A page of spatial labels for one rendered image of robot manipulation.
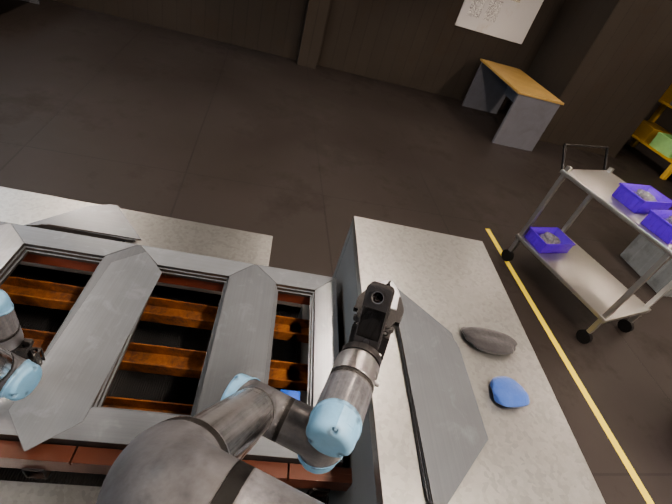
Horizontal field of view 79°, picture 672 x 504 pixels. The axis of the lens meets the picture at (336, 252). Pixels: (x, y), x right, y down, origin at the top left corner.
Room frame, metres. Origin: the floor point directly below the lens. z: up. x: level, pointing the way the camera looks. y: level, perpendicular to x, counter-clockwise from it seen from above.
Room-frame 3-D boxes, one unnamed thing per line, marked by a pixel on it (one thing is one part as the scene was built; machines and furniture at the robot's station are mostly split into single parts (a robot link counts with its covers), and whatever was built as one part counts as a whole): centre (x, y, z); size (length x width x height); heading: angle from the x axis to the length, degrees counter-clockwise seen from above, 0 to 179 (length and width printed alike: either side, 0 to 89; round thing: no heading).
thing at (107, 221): (1.21, 1.01, 0.77); 0.45 x 0.20 x 0.04; 104
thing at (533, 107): (6.87, -1.77, 0.38); 1.46 x 0.74 x 0.77; 18
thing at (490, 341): (0.98, -0.58, 1.06); 0.20 x 0.10 x 0.03; 99
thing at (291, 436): (0.34, -0.07, 1.34); 0.11 x 0.08 x 0.11; 82
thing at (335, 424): (0.34, -0.08, 1.43); 0.11 x 0.08 x 0.09; 172
